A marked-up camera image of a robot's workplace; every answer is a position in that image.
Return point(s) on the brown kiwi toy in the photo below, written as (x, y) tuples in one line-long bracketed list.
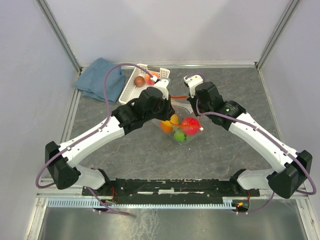
[(139, 81)]

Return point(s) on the yellow lemon toy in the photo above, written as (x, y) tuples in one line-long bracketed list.
[(174, 120)]

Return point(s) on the clear zip top bag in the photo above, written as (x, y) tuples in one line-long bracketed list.
[(183, 110)]

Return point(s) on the blue folded cloth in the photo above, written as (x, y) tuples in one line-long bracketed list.
[(96, 78)]

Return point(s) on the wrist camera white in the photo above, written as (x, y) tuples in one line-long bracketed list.
[(192, 82), (162, 85)]

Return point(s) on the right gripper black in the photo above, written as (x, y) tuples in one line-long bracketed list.
[(192, 101)]

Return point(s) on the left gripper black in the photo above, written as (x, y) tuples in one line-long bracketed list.
[(169, 110)]

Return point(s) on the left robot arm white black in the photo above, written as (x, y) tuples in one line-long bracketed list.
[(63, 160)]

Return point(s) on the green watermelon toy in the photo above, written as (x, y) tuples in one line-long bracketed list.
[(179, 136)]

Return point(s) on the light blue cable duct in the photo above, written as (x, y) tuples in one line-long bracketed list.
[(93, 203)]

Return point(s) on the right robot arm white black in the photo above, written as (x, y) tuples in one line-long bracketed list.
[(289, 168)]

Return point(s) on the white plastic basket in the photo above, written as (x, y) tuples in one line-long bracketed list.
[(131, 91)]

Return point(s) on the peach fruit toy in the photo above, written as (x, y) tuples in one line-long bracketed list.
[(148, 79)]

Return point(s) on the orange fruit toy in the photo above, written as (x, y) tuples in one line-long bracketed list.
[(166, 126)]

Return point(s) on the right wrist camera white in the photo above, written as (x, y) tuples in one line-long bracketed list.
[(192, 82)]

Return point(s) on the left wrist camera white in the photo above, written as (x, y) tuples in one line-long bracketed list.
[(162, 85)]

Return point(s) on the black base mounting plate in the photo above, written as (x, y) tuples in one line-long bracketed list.
[(166, 199)]

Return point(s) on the aluminium frame rail front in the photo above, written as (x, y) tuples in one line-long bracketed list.
[(215, 188)]

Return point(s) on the red pomegranate toy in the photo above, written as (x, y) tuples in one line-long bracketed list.
[(190, 126)]

